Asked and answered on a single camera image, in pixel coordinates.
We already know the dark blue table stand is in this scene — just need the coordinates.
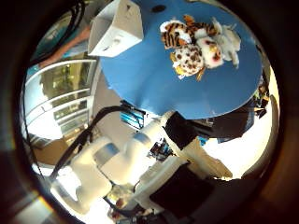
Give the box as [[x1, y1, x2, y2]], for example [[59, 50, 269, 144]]
[[192, 101, 261, 143]]

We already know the orange striped tiger plush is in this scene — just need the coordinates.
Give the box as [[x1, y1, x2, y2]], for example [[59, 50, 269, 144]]
[[159, 13, 220, 50]]

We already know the black cable along robot arm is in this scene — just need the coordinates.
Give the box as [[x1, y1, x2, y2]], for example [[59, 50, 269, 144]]
[[50, 105, 127, 181]]

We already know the black hanging cable bundle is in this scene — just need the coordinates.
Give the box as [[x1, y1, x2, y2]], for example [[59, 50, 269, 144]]
[[30, 0, 87, 64]]

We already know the blue striped crate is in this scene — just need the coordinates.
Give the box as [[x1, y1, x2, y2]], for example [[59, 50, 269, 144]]
[[119, 104, 147, 131]]

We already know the white fabric storage container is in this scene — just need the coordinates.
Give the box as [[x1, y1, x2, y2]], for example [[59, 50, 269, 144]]
[[87, 0, 145, 59]]

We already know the brown spotted leopard plush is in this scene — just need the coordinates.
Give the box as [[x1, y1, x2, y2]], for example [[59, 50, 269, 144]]
[[169, 43, 207, 82]]

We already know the white framed glass window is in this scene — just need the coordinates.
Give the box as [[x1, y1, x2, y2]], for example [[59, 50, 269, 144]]
[[22, 59, 99, 144]]

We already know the white dog plush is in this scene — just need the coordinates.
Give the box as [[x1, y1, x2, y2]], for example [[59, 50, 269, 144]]
[[195, 18, 243, 70]]

